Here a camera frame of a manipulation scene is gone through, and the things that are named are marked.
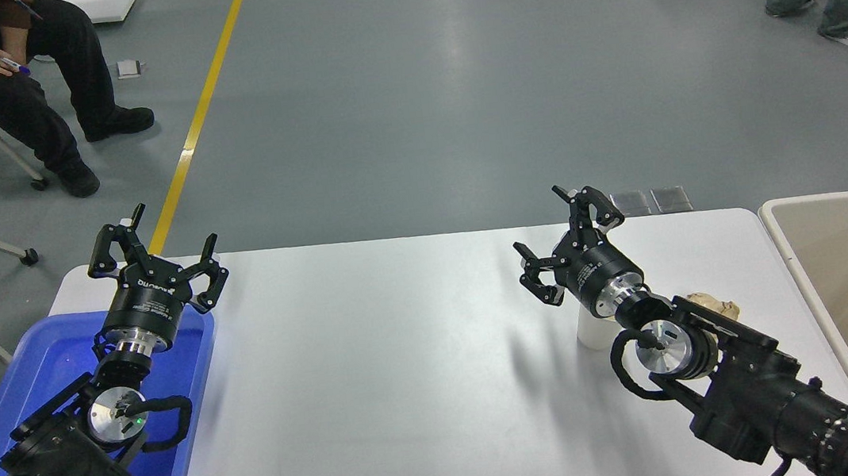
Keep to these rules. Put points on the white flat board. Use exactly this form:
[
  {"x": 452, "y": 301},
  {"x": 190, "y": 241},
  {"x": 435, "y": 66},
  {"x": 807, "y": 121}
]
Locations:
[{"x": 98, "y": 2}]

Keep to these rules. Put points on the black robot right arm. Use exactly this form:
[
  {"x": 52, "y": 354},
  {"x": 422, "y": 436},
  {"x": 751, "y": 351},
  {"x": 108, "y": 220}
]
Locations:
[{"x": 753, "y": 392}]

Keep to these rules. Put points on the seated person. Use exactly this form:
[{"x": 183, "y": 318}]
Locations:
[{"x": 18, "y": 108}]

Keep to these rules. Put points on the blue plastic tray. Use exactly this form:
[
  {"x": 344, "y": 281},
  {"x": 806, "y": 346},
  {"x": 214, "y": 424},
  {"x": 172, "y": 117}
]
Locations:
[{"x": 182, "y": 425}]

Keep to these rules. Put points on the blue white pen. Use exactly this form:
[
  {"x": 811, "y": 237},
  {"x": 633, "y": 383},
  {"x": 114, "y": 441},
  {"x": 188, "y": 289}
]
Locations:
[{"x": 17, "y": 69}]

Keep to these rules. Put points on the white paper cup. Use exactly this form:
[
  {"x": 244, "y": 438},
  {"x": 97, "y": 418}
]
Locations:
[{"x": 590, "y": 332}]

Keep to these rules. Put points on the crumpled tan paper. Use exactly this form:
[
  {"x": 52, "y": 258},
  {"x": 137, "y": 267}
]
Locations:
[{"x": 722, "y": 308}]

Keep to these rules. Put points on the small grey floor box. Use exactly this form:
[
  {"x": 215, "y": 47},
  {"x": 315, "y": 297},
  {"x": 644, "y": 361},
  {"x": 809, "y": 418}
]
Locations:
[{"x": 129, "y": 68}]

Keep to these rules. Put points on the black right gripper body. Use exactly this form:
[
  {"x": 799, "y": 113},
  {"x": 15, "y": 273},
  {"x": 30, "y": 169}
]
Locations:
[{"x": 595, "y": 266}]

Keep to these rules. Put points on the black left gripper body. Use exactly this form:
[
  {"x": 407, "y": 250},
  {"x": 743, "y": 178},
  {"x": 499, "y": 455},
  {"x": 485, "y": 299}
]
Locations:
[{"x": 144, "y": 302}]

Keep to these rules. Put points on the metal floor plate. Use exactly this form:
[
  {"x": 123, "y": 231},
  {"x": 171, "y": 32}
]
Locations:
[
  {"x": 634, "y": 204},
  {"x": 671, "y": 199}
]

